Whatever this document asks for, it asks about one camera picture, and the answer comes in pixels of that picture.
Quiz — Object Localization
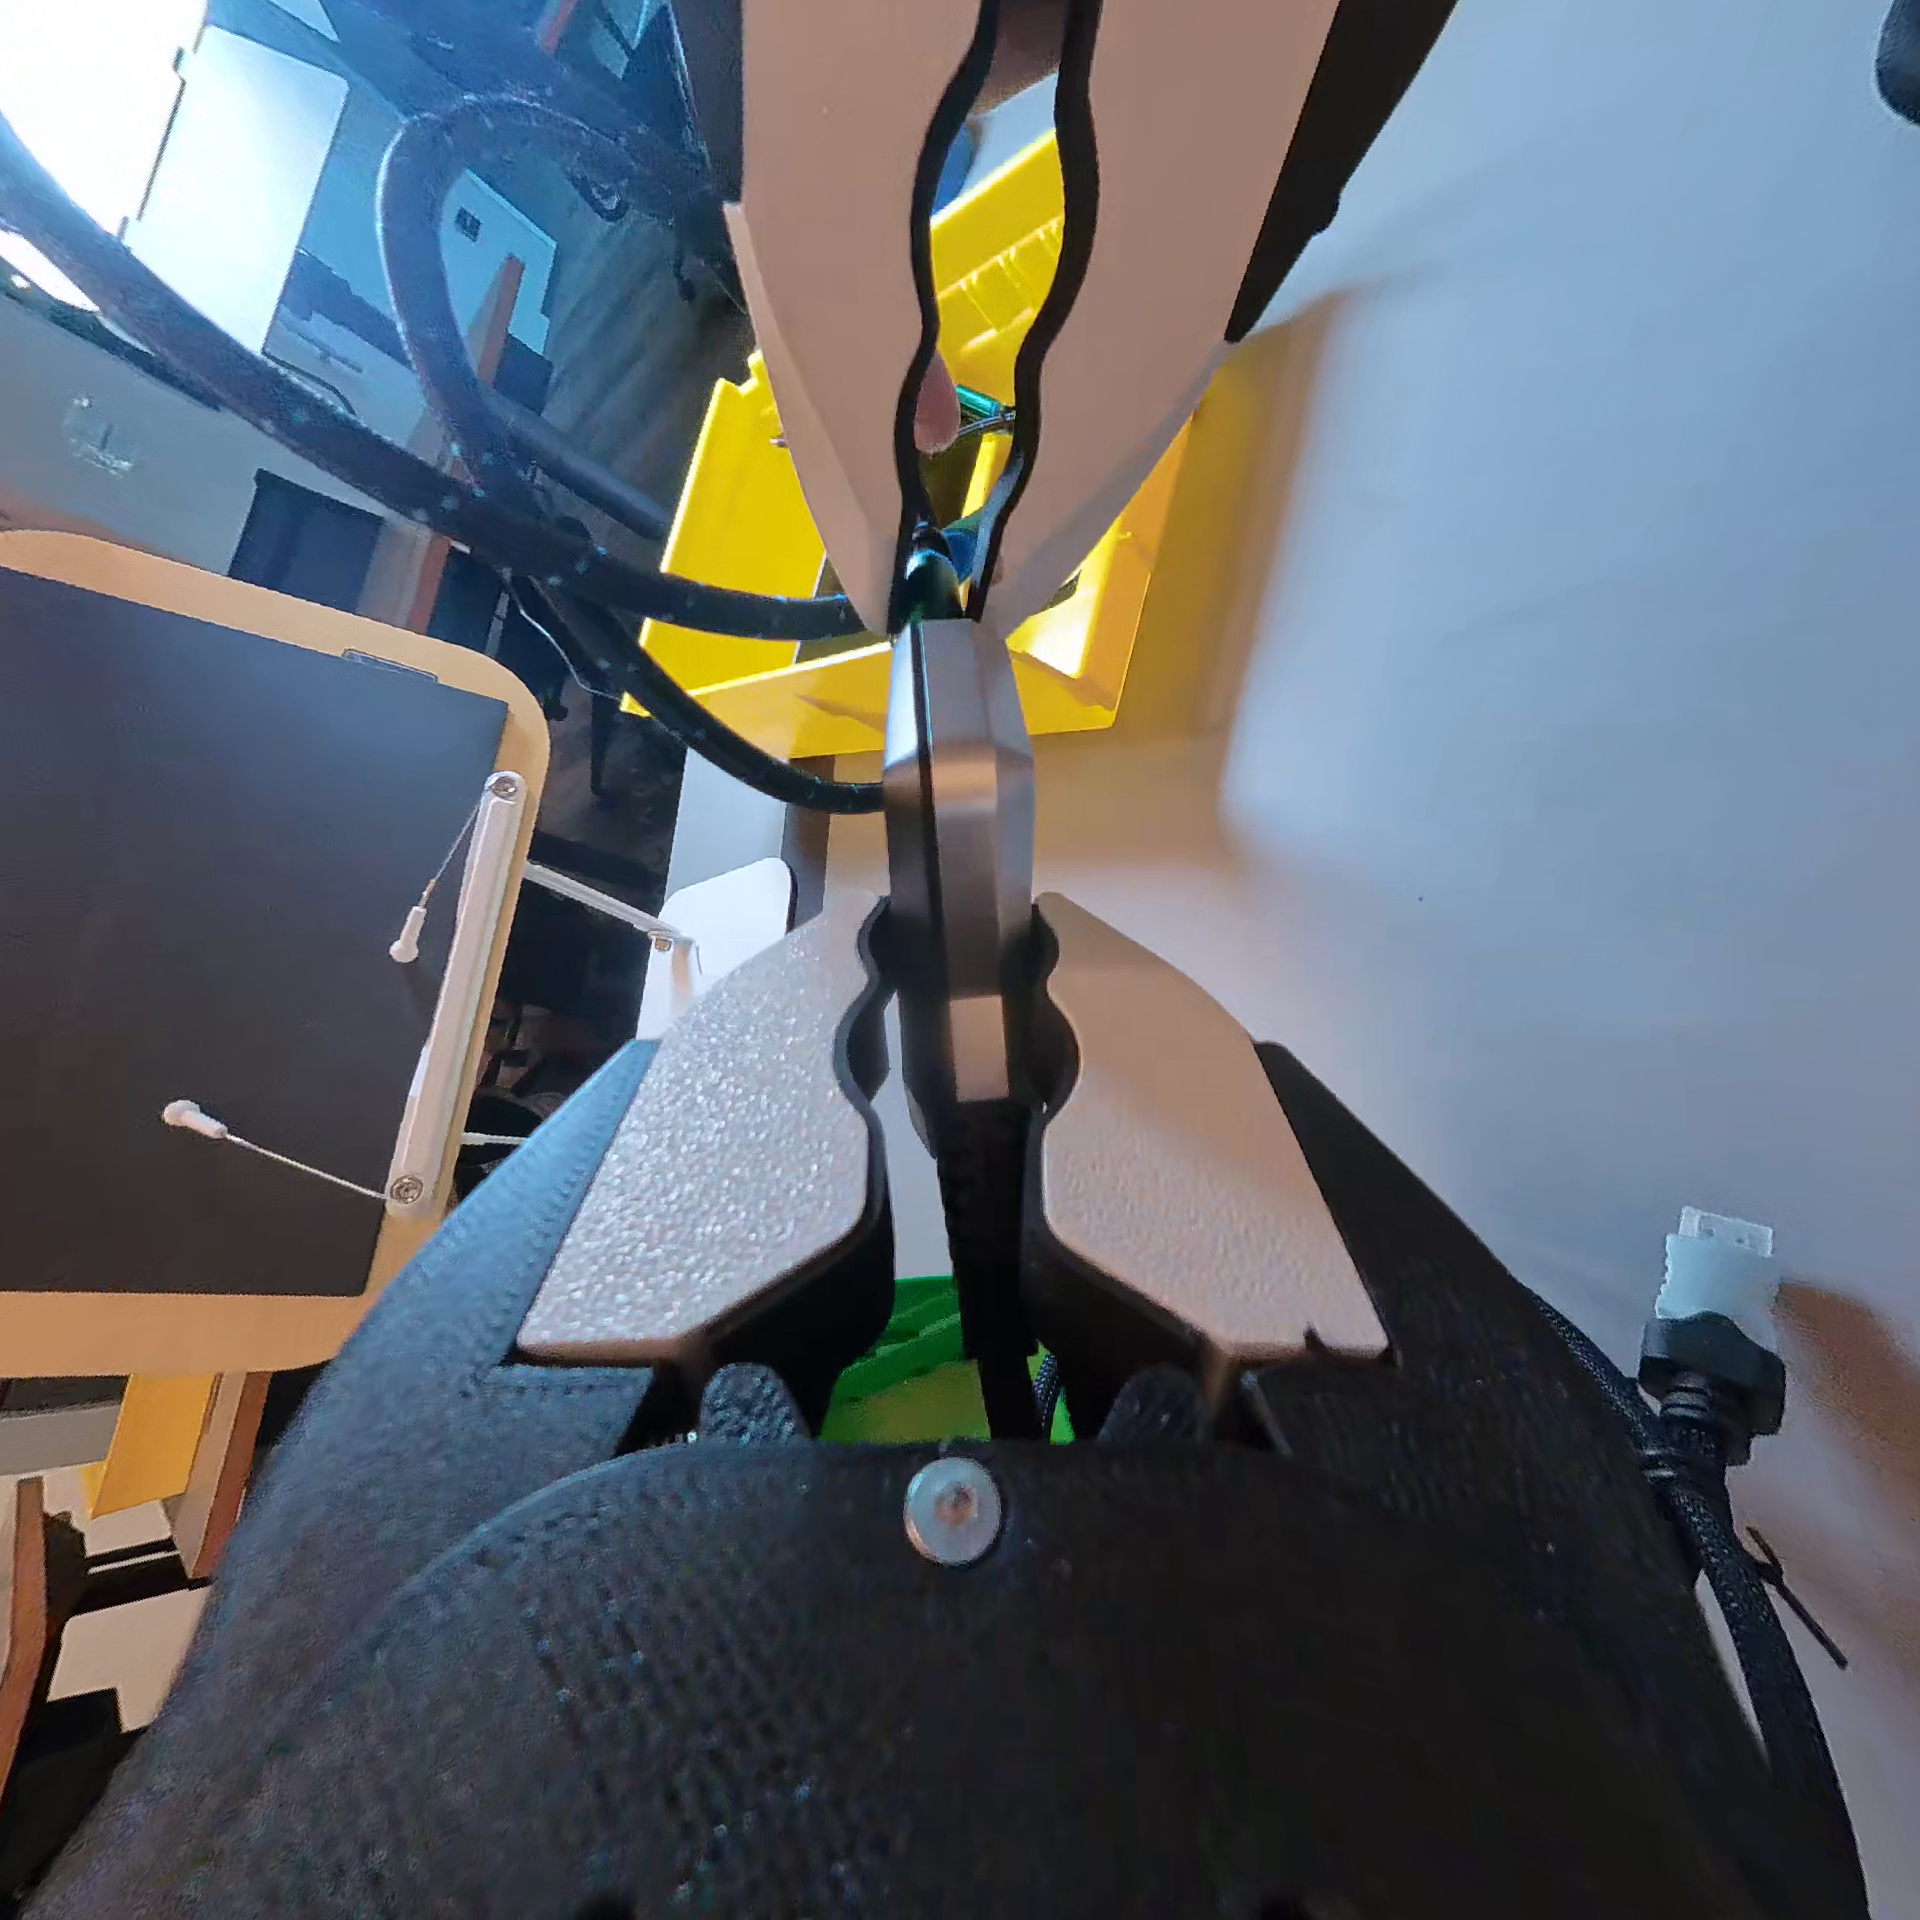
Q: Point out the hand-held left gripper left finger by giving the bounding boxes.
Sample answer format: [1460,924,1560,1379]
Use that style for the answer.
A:
[515,890,900,1368]

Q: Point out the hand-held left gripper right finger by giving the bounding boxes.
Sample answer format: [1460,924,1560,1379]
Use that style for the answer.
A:
[1023,890,1391,1368]

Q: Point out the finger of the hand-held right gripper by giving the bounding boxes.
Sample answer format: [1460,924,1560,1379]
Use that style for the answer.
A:
[728,0,977,625]
[974,0,1350,622]

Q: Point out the black braided cable silver plug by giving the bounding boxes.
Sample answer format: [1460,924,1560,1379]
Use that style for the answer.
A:
[928,1110,1862,1920]

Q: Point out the green plastic bin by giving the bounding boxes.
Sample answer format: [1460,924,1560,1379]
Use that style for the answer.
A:
[817,1275,1075,1449]

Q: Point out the yellow plastic bin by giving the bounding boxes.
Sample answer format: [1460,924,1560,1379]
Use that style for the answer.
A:
[634,128,1205,757]

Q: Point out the green plug hdmi cable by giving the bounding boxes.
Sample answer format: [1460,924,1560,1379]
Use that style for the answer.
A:
[0,91,1023,821]

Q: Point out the black wood-rimmed board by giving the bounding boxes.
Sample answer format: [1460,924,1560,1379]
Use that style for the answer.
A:
[0,526,559,1376]

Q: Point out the white softbox studio light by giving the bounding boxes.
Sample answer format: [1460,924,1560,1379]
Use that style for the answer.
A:
[0,0,357,324]

